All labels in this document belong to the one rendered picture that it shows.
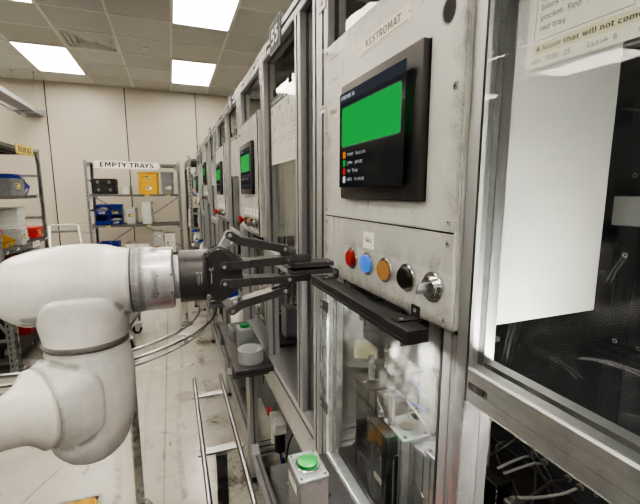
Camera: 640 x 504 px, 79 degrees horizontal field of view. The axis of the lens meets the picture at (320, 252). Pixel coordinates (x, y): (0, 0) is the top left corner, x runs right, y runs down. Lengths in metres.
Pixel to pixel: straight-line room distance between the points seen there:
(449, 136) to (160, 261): 0.40
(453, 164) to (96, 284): 0.45
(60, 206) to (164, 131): 2.14
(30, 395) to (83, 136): 7.34
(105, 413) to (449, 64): 0.60
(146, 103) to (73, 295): 7.33
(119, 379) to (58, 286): 0.14
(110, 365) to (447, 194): 0.48
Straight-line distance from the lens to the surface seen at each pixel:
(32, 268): 0.57
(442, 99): 0.52
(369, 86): 0.64
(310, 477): 0.82
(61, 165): 7.86
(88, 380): 0.58
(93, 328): 0.57
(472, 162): 0.48
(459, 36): 0.52
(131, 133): 7.75
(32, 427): 0.59
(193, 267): 0.56
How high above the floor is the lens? 1.54
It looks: 9 degrees down
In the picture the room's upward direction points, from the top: straight up
